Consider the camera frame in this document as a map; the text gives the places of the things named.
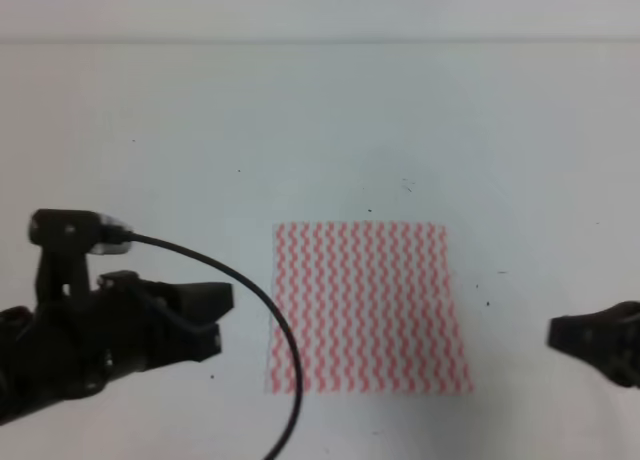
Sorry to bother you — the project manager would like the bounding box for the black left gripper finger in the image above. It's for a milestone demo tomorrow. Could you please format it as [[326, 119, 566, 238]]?
[[149, 323, 222, 368], [174, 282, 234, 327]]

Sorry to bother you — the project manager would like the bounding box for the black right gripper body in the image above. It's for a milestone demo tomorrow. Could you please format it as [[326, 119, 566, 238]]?
[[596, 301, 639, 389]]

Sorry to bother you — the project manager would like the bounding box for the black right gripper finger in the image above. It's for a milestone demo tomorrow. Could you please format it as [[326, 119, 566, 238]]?
[[546, 307, 623, 363]]

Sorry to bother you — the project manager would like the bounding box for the pink white wavy striped towel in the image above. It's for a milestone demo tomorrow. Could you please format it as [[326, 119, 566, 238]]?
[[266, 221, 473, 395]]

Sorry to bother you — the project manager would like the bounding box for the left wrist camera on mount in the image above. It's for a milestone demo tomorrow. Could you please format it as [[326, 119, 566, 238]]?
[[28, 209, 133, 306]]

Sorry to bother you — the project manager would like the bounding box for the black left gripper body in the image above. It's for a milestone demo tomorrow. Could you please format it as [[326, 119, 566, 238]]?
[[1, 272, 185, 410]]

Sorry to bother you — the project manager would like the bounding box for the black left camera cable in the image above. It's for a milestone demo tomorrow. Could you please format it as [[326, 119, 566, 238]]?
[[112, 229, 305, 460]]

